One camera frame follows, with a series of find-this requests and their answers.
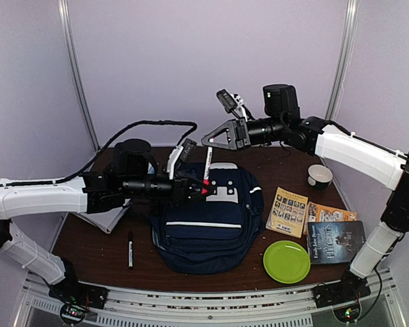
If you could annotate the front aluminium rail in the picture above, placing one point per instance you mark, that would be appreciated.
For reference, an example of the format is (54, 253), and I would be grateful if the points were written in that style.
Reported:
(287, 306)

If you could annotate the green plastic plate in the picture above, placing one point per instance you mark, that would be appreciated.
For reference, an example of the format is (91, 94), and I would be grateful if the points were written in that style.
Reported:
(286, 262)

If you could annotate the aluminium frame post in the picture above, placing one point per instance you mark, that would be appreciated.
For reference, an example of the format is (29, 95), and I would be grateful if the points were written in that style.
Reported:
(64, 17)
(343, 63)

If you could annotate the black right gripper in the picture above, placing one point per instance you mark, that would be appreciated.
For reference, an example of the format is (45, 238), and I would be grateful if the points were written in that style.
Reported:
(241, 133)

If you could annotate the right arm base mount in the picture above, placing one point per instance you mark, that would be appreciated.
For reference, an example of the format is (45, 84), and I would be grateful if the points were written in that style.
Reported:
(343, 297)

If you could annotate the right aluminium frame post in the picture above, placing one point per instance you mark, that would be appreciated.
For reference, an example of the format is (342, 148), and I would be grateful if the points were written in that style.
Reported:
(343, 63)

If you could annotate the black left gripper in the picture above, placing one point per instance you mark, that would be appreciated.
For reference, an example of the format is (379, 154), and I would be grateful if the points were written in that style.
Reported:
(181, 191)

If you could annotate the orange cartoon booklet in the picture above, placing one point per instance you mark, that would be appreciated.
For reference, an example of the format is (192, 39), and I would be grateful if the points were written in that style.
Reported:
(321, 213)

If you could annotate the white paperback book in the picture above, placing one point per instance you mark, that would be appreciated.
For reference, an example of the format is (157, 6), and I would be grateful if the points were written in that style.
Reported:
(107, 221)

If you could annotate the yellow portrait grid booklet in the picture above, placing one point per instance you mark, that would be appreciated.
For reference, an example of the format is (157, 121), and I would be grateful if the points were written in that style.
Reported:
(287, 214)

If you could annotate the navy blue student backpack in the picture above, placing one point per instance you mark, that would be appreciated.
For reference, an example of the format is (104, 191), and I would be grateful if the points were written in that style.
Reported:
(212, 235)

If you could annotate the red marker pen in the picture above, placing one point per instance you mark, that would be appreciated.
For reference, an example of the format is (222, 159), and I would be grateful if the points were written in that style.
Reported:
(207, 166)

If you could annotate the white and black bowl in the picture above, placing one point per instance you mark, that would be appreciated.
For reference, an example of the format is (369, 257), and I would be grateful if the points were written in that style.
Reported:
(319, 176)

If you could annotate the dark Wuthering Heights book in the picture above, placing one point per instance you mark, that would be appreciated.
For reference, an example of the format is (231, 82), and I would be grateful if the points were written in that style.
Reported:
(334, 242)

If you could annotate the left aluminium frame post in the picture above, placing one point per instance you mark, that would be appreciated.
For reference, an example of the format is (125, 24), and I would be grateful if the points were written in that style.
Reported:
(64, 17)

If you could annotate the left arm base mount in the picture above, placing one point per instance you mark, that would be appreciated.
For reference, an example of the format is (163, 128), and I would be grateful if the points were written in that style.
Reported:
(79, 306)

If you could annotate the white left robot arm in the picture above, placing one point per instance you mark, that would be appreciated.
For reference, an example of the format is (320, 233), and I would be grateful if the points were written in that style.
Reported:
(126, 177)

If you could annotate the black marker pen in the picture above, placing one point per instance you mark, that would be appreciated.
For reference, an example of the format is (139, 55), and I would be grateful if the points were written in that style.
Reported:
(130, 250)

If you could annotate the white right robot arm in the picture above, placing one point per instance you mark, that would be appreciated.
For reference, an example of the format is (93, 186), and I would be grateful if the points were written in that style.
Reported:
(328, 140)

